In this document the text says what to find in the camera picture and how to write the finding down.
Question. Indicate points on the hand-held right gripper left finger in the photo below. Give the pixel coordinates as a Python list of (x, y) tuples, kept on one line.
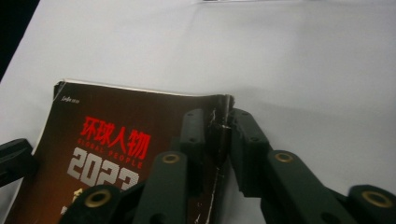
[(196, 133)]

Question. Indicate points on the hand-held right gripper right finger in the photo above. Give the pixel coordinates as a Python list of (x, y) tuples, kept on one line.
[(249, 149)]

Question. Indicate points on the dark brown red-lettered magazine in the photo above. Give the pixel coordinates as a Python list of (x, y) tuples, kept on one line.
[(109, 109)]

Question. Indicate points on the white board sheet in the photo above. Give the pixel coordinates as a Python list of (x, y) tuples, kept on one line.
[(280, 62)]

